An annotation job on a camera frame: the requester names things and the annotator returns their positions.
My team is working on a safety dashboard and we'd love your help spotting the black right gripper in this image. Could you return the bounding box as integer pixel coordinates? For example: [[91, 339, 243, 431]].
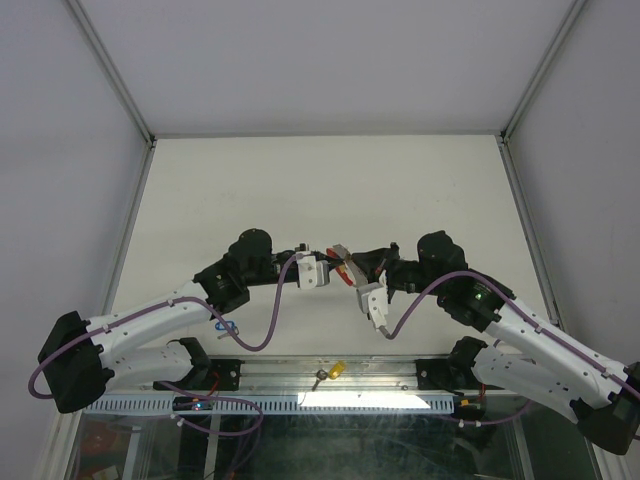
[[350, 243, 447, 297]]

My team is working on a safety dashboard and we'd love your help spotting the metal keyring holder red handle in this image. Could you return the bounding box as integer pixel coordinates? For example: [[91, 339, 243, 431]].
[[326, 244, 369, 288]]

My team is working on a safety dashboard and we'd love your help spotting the yellow tag key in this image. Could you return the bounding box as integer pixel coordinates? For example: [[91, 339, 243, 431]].
[[311, 361, 346, 392]]

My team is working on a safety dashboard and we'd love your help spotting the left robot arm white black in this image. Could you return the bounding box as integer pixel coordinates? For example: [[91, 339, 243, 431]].
[[28, 229, 339, 414]]

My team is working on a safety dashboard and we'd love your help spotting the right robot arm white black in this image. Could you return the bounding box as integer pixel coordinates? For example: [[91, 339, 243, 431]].
[[347, 231, 639, 455]]

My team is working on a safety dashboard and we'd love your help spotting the blue tag key on table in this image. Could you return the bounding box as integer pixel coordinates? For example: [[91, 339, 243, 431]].
[[215, 321, 239, 340]]

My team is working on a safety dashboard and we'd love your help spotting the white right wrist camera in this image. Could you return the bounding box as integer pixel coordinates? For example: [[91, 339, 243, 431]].
[[356, 282, 388, 331]]

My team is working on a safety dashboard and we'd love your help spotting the aluminium mounting rail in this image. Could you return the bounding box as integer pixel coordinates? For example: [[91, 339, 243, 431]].
[[175, 355, 480, 396]]

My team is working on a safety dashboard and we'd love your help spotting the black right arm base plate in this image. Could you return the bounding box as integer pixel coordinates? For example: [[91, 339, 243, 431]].
[[415, 358, 480, 395]]

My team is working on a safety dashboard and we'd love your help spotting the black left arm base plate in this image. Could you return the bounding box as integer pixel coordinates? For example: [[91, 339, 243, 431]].
[[191, 358, 244, 393]]

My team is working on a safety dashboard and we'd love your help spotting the white slotted cable duct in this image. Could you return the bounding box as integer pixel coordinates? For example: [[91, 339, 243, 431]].
[[84, 391, 454, 416]]

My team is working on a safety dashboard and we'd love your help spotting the right aluminium frame post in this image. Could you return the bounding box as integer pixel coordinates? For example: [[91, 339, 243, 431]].
[[500, 0, 591, 143]]

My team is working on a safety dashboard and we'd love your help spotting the aluminium frame post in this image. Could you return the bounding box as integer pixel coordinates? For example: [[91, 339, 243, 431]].
[[500, 0, 591, 143], [63, 0, 156, 148]]

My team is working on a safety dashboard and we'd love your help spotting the left aluminium frame post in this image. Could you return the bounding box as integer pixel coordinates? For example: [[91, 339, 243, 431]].
[[63, 0, 156, 148]]

